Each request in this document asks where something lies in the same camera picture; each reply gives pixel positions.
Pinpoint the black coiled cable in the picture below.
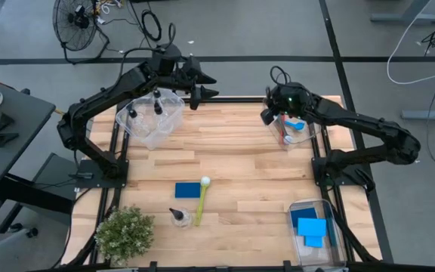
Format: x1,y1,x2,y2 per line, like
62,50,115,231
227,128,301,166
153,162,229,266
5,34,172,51
140,9,163,42

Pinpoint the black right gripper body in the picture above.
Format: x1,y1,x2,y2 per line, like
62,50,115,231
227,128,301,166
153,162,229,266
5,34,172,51
266,82,315,118

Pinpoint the clear plastic storage tub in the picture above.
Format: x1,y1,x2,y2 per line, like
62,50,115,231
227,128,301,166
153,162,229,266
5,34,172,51
115,87,187,151

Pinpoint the clear plastic organizer bin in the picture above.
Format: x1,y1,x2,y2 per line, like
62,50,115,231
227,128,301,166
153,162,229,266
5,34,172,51
265,107,322,152
287,199,349,272

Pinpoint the black spare gripper finger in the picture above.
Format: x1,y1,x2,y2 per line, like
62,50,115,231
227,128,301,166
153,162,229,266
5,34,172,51
0,131,20,148
0,112,17,132

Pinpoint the light blue kitchen sponge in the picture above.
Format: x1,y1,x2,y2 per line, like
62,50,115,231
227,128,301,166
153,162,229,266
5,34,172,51
304,236,324,249
297,218,327,238

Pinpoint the blue dish brush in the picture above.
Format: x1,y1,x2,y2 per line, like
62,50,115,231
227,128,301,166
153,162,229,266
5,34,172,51
285,119,306,132

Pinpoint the grey side table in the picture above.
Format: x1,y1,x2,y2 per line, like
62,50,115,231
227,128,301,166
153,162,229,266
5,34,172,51
0,81,86,265

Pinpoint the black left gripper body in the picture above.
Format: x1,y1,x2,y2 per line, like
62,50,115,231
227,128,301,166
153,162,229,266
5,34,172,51
151,45,192,90

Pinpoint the white and yellow cable bundle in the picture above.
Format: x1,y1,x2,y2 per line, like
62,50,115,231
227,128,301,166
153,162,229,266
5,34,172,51
96,0,126,16

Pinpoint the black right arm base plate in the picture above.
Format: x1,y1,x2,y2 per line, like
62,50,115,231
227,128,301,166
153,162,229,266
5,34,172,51
311,156,359,187

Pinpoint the black floor fan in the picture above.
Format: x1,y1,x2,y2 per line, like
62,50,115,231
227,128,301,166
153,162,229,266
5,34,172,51
52,0,111,65

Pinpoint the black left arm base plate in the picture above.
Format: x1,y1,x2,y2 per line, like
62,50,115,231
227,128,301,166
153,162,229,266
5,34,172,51
74,158,130,189

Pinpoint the small green potted plant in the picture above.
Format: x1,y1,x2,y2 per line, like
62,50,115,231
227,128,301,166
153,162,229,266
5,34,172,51
94,205,156,265

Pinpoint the green long-handled dish brush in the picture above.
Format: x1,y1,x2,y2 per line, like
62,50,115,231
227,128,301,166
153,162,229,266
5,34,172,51
193,176,211,227

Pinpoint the dark blue kitchen sponge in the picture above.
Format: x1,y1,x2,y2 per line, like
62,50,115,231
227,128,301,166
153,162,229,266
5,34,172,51
325,206,338,249
290,206,319,227
174,182,202,199

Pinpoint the black aluminium rig frame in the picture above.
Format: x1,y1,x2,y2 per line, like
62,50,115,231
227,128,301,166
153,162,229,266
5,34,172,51
24,96,435,272

